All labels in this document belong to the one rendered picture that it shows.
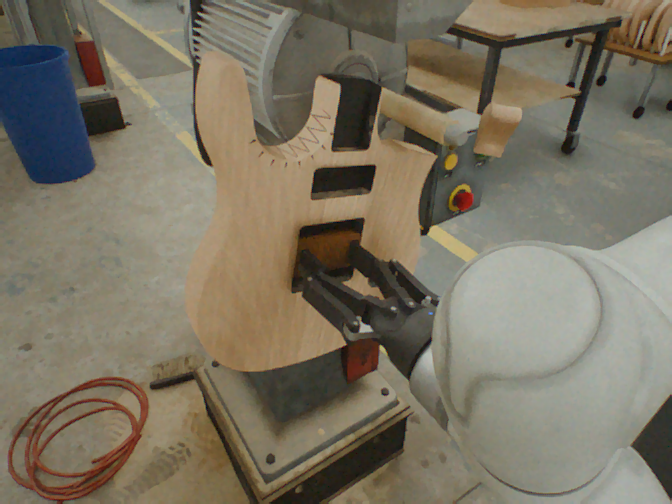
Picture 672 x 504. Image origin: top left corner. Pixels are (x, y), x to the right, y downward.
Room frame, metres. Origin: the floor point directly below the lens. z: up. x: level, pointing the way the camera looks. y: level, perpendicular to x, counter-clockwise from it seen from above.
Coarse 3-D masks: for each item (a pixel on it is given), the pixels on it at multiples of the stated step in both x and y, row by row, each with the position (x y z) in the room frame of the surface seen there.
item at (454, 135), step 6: (450, 126) 0.54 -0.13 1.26; (456, 126) 0.54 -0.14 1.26; (450, 132) 0.53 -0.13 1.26; (456, 132) 0.53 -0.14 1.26; (462, 132) 0.53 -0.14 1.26; (444, 138) 0.54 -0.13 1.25; (450, 138) 0.53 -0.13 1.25; (456, 138) 0.53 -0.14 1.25; (462, 138) 0.53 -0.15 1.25; (450, 144) 0.53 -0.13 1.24; (456, 144) 0.53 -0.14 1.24; (462, 144) 0.53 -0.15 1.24
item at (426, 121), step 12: (384, 96) 0.64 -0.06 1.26; (396, 96) 0.63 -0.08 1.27; (384, 108) 0.63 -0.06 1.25; (396, 108) 0.61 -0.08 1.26; (408, 108) 0.60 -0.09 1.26; (420, 108) 0.59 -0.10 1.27; (396, 120) 0.61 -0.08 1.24; (408, 120) 0.59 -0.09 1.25; (420, 120) 0.57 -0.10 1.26; (432, 120) 0.56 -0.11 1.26; (444, 120) 0.55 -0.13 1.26; (456, 120) 0.55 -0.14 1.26; (420, 132) 0.57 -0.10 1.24; (432, 132) 0.55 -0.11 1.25; (444, 132) 0.54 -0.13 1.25; (444, 144) 0.54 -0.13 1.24
